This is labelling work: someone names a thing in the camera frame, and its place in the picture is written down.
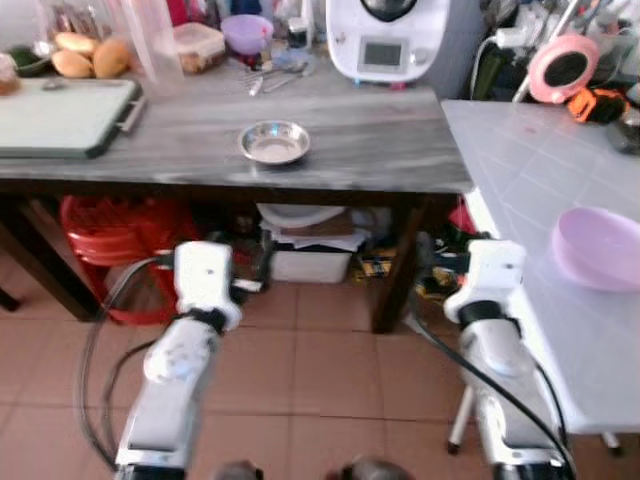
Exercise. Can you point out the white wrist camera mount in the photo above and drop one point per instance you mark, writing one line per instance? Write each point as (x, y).
(205, 285)
(490, 280)

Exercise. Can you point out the robot left leg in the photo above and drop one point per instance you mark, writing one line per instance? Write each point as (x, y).
(240, 472)

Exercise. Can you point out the pale green cutting board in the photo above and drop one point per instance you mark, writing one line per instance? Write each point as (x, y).
(60, 118)

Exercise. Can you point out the white folding table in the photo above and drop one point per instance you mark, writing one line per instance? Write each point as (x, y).
(520, 170)

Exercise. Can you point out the white plastic storage bin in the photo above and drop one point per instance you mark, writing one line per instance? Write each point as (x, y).
(310, 265)

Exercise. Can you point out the purple plastic bowl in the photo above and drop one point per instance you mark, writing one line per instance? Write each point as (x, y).
(246, 32)

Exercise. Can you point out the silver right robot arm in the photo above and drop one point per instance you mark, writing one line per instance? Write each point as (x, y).
(515, 390)

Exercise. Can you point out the pink plastic bowl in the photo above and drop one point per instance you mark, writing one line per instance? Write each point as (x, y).
(598, 250)

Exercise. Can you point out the robot leg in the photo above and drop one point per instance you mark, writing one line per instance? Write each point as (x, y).
(240, 472)
(378, 470)

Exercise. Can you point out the golden bread roll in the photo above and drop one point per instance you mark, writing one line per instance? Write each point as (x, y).
(76, 43)
(71, 64)
(112, 58)

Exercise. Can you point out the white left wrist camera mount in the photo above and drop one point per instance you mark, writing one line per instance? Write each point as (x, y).
(205, 285)

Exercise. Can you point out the round steel plate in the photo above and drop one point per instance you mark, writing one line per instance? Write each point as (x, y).
(274, 142)

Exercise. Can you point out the red plastic stool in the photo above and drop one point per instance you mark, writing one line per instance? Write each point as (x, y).
(120, 235)

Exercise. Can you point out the orange and black tool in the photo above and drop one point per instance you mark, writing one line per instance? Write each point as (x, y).
(595, 105)

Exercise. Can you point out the silver metal spoon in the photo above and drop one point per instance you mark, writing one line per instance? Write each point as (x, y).
(270, 80)

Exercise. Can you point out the white power adapter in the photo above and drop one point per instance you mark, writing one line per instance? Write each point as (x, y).
(510, 37)

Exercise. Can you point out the clear plastic food container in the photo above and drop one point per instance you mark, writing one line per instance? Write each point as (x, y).
(200, 48)

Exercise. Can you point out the robot right leg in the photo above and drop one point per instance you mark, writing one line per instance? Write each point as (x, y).
(378, 470)

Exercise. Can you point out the grey wooden table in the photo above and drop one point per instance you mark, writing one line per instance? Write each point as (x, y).
(350, 130)

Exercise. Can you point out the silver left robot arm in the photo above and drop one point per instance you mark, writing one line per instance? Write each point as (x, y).
(170, 390)

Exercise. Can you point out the clear plastic pitcher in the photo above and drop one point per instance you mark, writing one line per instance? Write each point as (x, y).
(152, 40)

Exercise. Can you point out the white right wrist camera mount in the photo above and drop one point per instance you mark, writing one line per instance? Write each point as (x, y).
(490, 280)

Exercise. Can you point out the white kitchen appliance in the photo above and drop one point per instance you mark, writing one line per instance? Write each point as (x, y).
(390, 40)

